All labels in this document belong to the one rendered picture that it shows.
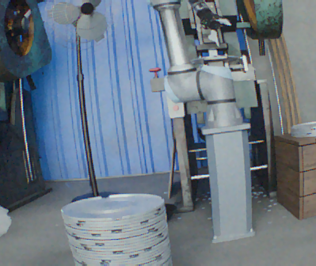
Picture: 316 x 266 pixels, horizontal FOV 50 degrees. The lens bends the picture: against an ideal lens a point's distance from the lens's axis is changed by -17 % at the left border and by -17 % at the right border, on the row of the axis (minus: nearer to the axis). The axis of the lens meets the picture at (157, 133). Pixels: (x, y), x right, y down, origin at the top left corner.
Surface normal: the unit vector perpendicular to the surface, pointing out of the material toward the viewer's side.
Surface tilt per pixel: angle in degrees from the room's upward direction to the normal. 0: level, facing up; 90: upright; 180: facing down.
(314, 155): 90
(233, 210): 90
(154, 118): 90
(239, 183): 90
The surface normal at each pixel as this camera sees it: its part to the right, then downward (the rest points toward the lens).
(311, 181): -0.02, 0.06
